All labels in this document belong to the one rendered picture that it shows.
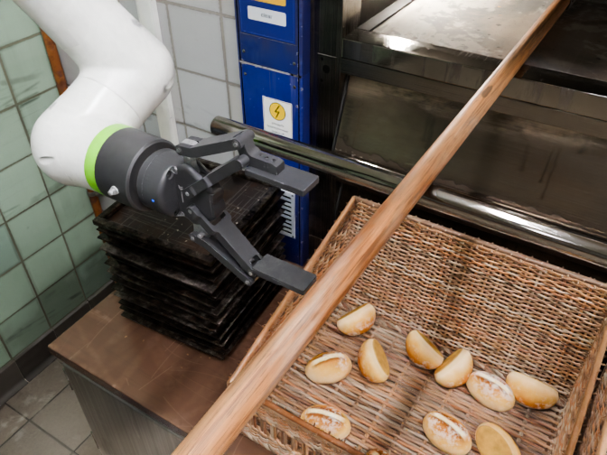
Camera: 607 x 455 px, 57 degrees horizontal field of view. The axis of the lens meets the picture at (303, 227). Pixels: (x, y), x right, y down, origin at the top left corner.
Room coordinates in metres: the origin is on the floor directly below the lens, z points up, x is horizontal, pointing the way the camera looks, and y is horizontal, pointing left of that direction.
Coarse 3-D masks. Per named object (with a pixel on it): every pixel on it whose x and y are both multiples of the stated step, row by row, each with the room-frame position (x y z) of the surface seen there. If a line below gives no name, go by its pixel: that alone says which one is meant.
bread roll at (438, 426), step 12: (432, 420) 0.58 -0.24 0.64; (444, 420) 0.58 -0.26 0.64; (456, 420) 0.58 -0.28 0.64; (432, 432) 0.56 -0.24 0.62; (444, 432) 0.56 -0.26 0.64; (456, 432) 0.55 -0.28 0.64; (468, 432) 0.56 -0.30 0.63; (444, 444) 0.54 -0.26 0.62; (456, 444) 0.54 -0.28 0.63; (468, 444) 0.54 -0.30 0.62
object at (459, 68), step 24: (360, 48) 1.03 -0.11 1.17; (384, 48) 1.01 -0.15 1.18; (408, 48) 1.00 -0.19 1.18; (432, 48) 1.00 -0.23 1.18; (408, 72) 0.98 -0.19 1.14; (432, 72) 0.96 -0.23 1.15; (456, 72) 0.93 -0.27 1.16; (480, 72) 0.91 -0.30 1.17; (528, 72) 0.90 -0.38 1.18; (552, 72) 0.90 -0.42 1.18; (504, 96) 0.89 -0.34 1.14; (528, 96) 0.87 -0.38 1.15; (552, 96) 0.85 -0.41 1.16; (576, 96) 0.83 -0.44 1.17; (600, 96) 0.81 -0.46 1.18
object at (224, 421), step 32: (544, 32) 1.02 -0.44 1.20; (512, 64) 0.86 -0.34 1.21; (480, 96) 0.75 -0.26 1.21; (448, 128) 0.66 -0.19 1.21; (448, 160) 0.61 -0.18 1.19; (416, 192) 0.53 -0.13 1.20; (384, 224) 0.46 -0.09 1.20; (352, 256) 0.41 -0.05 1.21; (320, 288) 0.37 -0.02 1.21; (288, 320) 0.33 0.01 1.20; (320, 320) 0.34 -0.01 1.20; (288, 352) 0.30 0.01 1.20; (256, 384) 0.26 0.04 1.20; (224, 416) 0.24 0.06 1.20; (192, 448) 0.21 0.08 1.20; (224, 448) 0.22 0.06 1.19
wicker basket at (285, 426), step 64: (320, 256) 0.86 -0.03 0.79; (384, 256) 0.92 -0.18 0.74; (512, 256) 0.81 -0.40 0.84; (384, 320) 0.86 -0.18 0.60; (448, 320) 0.80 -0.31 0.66; (512, 320) 0.75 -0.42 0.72; (576, 320) 0.71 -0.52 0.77; (320, 384) 0.69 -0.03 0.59; (384, 384) 0.70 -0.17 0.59; (576, 384) 0.64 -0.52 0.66; (320, 448) 0.50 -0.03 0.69
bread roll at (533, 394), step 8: (512, 376) 0.67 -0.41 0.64; (520, 376) 0.67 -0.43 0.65; (528, 376) 0.67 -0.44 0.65; (512, 384) 0.66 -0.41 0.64; (520, 384) 0.66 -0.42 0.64; (528, 384) 0.65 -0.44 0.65; (536, 384) 0.65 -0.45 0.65; (544, 384) 0.65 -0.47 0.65; (520, 392) 0.64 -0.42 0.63; (528, 392) 0.64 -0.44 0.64; (536, 392) 0.64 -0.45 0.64; (544, 392) 0.64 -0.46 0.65; (552, 392) 0.64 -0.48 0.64; (520, 400) 0.64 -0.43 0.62; (528, 400) 0.63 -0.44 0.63; (536, 400) 0.63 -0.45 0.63; (544, 400) 0.63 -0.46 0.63; (552, 400) 0.63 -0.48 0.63; (536, 408) 0.62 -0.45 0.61; (544, 408) 0.62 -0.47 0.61
